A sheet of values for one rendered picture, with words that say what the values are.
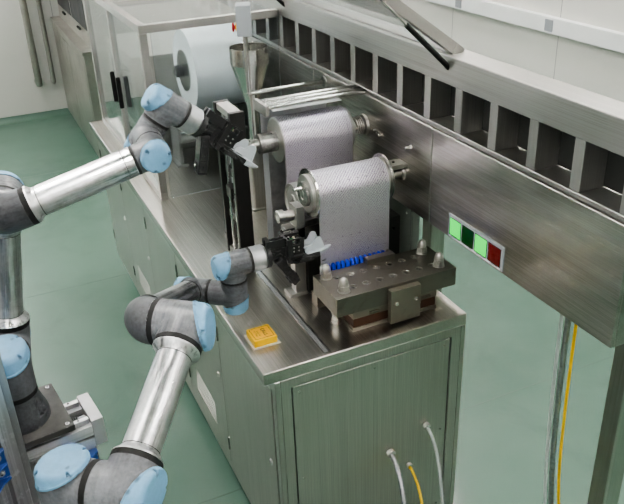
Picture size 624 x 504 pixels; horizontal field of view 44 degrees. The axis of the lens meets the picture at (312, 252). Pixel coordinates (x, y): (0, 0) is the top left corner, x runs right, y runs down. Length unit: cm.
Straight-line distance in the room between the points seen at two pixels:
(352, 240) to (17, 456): 111
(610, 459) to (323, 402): 79
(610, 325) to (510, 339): 209
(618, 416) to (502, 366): 158
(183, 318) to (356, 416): 74
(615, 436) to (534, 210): 66
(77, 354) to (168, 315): 214
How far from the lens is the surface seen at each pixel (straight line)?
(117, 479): 167
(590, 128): 175
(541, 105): 186
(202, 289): 225
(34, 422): 220
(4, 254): 212
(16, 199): 193
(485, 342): 385
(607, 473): 230
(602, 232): 177
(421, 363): 237
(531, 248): 197
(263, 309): 238
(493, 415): 342
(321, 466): 241
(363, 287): 222
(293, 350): 219
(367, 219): 234
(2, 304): 219
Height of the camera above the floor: 215
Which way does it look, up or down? 28 degrees down
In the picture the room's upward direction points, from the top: 2 degrees counter-clockwise
